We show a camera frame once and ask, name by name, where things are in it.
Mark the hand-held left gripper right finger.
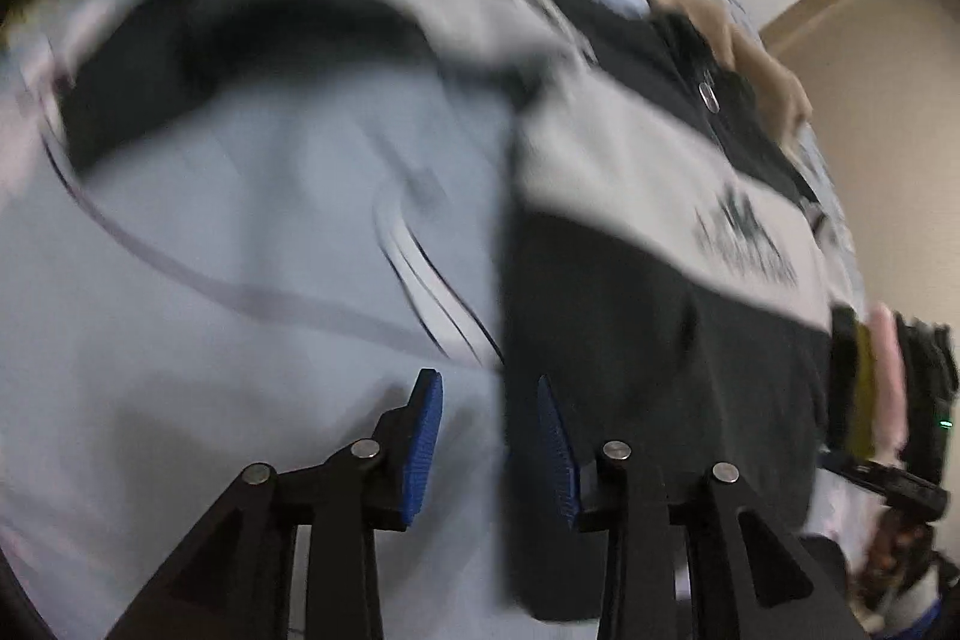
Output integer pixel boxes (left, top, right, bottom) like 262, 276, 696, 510
536, 374, 871, 640

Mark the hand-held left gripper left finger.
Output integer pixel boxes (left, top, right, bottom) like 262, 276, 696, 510
105, 368, 445, 640

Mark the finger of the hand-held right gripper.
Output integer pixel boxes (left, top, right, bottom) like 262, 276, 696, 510
821, 449, 947, 522

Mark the black and white fleece jacket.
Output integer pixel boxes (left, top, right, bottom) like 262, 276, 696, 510
56, 0, 837, 622

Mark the person's right hand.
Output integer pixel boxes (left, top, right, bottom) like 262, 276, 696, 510
862, 511, 938, 603

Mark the pink cloth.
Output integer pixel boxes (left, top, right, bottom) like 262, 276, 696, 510
872, 302, 910, 461

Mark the yellow cloth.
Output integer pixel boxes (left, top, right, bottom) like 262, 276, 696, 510
853, 325, 877, 453

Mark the blue floral bed sheet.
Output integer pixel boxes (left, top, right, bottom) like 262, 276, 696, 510
0, 0, 860, 640

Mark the beige garment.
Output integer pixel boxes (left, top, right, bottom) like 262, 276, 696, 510
637, 0, 815, 154

